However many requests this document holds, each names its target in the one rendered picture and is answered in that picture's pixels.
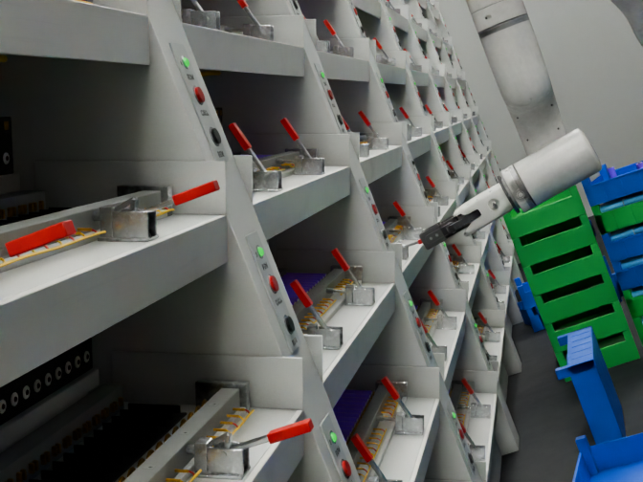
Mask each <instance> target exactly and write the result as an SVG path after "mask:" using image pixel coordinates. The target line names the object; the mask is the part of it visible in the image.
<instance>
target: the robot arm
mask: <svg viewBox="0 0 643 482"><path fill-rule="evenodd" d="M610 1H611V2H612V3H613V4H614V5H615V6H616V7H617V8H618V9H619V10H620V11H621V12H622V13H623V14H624V15H625V17H626V18H627V20H628V22H629V23H630V25H631V27H632V30H633V32H634V34H635V36H636V38H637V39H638V41H639V43H640V44H641V46H642V47H643V0H610ZM466 3H467V5H468V8H469V11H470V13H471V15H472V18H473V21H474V23H475V26H476V29H477V33H478V36H479V39H480V41H481V44H482V47H483V49H484V52H485V54H486V56H487V59H488V62H489V64H490V67H491V70H492V72H493V75H494V77H495V80H496V82H497V85H498V87H499V90H500V93H501V95H502V97H503V100H504V102H505V104H506V106H507V109H508V111H509V113H510V115H511V118H512V120H513V122H514V124H515V126H516V128H517V131H518V133H519V136H520V138H521V142H522V144H523V147H524V149H525V152H526V154H527V157H525V158H524V159H522V160H520V161H518V162H517V163H515V164H512V165H510V166H509V167H507V168H505V169H503V170H502V171H501V174H502V176H503V177H502V178H501V177H500V176H497V178H498V181H499V183H498V184H496V185H495V186H492V187H490V188H488V189H487V190H485V191H483V192H481V193H480V194H479V195H477V196H476V197H474V198H472V199H471V200H469V201H468V202H466V203H465V204H463V205H462V206H460V207H459V208H457V209H456V210H455V212H454V215H453V216H451V217H449V218H447V219H445V220H444V221H442V222H438V223H436V224H434V225H432V226H431V227H429V228H427V229H425V230H423V231H422V232H421V233H420V234H419V237H420V239H421V241H422V243H423V244H424V246H425V248H426V249H427V250H429V249H431V248H433V247H435V246H436V245H438V244H440V243H442V242H444V241H445V240H447V238H449V237H451V236H452V235H454V234H456V233H458V232H459V231H462V230H464V229H466V230H465V232H464V236H467V237H468V236H469V235H471V234H473V233H474V232H476V231H478V230H480V229H482V228H484V227H485V226H487V225H489V224H491V223H492V222H494V221H496V220H498V219H499V218H500V217H502V216H503V215H505V214H506V213H508V212H509V211H511V210H512V209H514V210H515V211H516V213H519V212H520V208H521V209H522V211H523V212H527V211H528V210H530V209H532V208H534V207H536V206H537V205H539V204H541V203H543V202H545V201H546V200H548V199H550V198H552V197H554V196H555V195H557V194H559V193H561V192H563V191H565V190H566V189H568V188H570V187H572V186H575V185H576V184H578V183H580V182H582V181H584V180H585V179H586V178H588V177H590V176H592V175H594V174H595V173H597V172H599V171H601V169H602V166H601V162H600V160H599V158H598V156H597V154H596V152H595V150H594V148H593V147H592V145H591V143H590V141H589V140H588V138H587V136H586V135H585V134H584V132H583V131H582V130H580V129H575V130H573V131H571V132H570V133H568V134H567V133H566V132H565V127H564V124H563V121H562V118H561V115H560V111H559V108H558V105H557V101H556V99H555V95H554V92H553V88H552V84H551V81H550V78H549V74H548V71H547V69H546V66H545V63H544V60H543V55H542V52H541V49H540V46H539V43H538V41H537V38H536V35H535V33H534V30H533V28H532V25H531V22H530V19H529V16H528V14H527V11H526V8H525V5H524V3H523V1H522V0H466Z"/></svg>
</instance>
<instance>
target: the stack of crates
mask: <svg viewBox="0 0 643 482"><path fill-rule="evenodd" d="M503 219H504V221H505V224H506V227H507V228H508V231H509V234H510V236H511V239H512V241H513V244H514V247H515V249H516V252H517V255H518V257H519V260H520V262H521V266H522V268H523V271H524V274H525V276H526V279H527V282H528V284H529V287H530V290H531V292H532V295H533V297H534V299H535V302H536V305H537V307H538V310H539V313H540V315H541V318H542V320H543V325H544V327H545V330H546V333H547V334H548V337H549V340H550V342H551V345H552V347H553V350H554V353H555V355H556V358H557V361H558V363H559V365H560V367H562V366H566V365H567V344H566V345H563V346H560V344H559V342H558V337H559V336H561V335H564V334H567V333H570V332H573V331H576V330H579V329H583V328H586V327H589V326H591V327H592V329H593V332H594V335H595V337H596V339H597V342H598V344H599V347H600V350H601V352H602V355H603V358H604V360H605V363H606V366H607V368H611V367H614V366H616V365H619V364H622V363H625V362H630V361H633V360H637V359H640V356H639V353H638V350H637V348H636V345H635V342H634V340H633V336H632V333H631V330H630V328H629V325H628V323H627V320H626V317H625V315H624V312H623V309H622V306H621V304H620V302H619V299H618V297H617V293H616V292H615V289H614V286H613V284H612V280H611V278H610V274H609V272H608V269H607V266H606V263H605V261H604V258H603V255H602V254H601V250H600V248H599V246H598V243H597V241H596V238H595V235H594V232H593V230H592V227H591V224H590V222H589V220H588V216H587V213H586V210H585V207H584V205H583V202H582V199H581V197H580V194H579V191H578V189H577V186H576V185H575V186H572V187H570V188H568V189H566V190H565V191H563V192H561V193H559V194H557V195H555V196H554V197H552V198H550V199H548V200H546V201H545V202H543V203H541V204H539V205H537V206H536V207H534V208H532V209H530V210H528V211H527V212H523V211H522V209H521V208H520V212H519V213H516V211H515V210H514V209H512V210H511V211H509V212H508V213H506V214H505V215H503Z"/></svg>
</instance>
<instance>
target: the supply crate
mask: <svg viewBox="0 0 643 482"><path fill-rule="evenodd" d="M637 163H639V162H637ZM637 163H634V164H629V165H626V166H623V167H620V168H617V169H615V172H616V174H617V177H614V178H610V175H609V172H608V168H607V166H606V164H601V166H602V169H601V171H599V172H600V176H599V177H597V178H596V179H595V180H593V181H591V180H590V178H589V177H588V178H586V179H585V180H584V181H582V182H581V183H582V185H583V188H584V191H585V193H586V196H587V198H588V202H589V205H590V206H591V207H593V206H596V205H599V204H603V203H606V202H608V201H611V200H614V199H617V198H620V197H624V196H627V195H630V194H633V193H635V192H638V191H641V190H643V168H640V169H637V167H636V164H637Z"/></svg>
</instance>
